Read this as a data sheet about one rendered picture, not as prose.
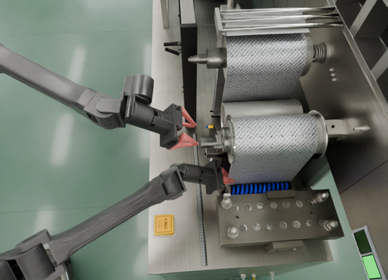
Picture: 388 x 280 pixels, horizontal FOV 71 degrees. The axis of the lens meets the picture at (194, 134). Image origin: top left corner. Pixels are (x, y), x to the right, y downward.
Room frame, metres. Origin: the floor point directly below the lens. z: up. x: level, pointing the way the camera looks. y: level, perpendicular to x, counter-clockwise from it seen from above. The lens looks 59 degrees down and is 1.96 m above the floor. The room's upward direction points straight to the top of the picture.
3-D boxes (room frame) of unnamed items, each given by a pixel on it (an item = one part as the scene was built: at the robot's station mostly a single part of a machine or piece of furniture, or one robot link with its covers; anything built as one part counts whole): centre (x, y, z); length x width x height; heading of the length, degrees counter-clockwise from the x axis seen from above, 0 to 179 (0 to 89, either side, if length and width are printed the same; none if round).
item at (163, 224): (0.23, 0.11, 0.91); 0.07 x 0.07 x 0.02; 4
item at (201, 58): (0.65, -0.01, 1.33); 0.06 x 0.03 x 0.03; 94
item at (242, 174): (0.35, -0.23, 1.10); 0.23 x 0.01 x 0.18; 94
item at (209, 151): (0.43, -0.07, 1.05); 0.06 x 0.05 x 0.31; 94
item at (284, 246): (0.14, -0.30, 0.96); 0.10 x 0.03 x 0.11; 94
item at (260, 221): (0.23, -0.28, 1.00); 0.40 x 0.16 x 0.06; 94
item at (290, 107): (0.53, -0.23, 1.17); 0.26 x 0.12 x 0.12; 94
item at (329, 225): (0.20, -0.45, 1.05); 0.04 x 0.04 x 0.04
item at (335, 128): (0.42, -0.41, 1.28); 0.06 x 0.05 x 0.02; 94
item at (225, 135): (0.40, -0.09, 1.25); 0.07 x 0.02 x 0.07; 4
